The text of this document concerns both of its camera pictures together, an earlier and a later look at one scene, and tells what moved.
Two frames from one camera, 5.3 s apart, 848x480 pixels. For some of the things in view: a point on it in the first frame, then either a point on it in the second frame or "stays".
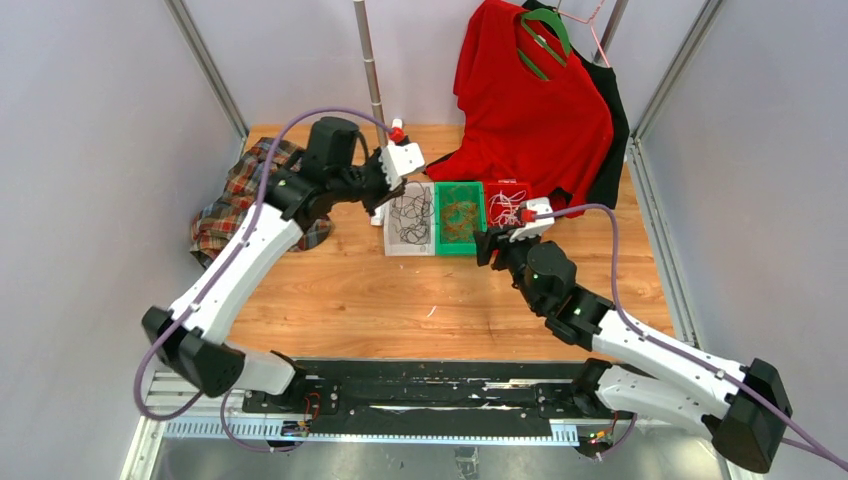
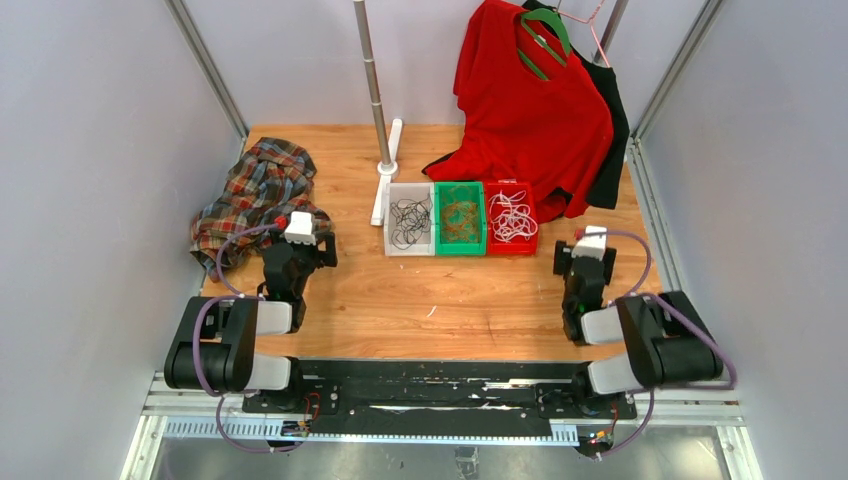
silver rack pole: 362,21 stays
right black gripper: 489,241 to 563,258
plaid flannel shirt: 243,188 stays
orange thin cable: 459,220 stays
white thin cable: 502,209 stays
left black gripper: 385,194 to 321,259
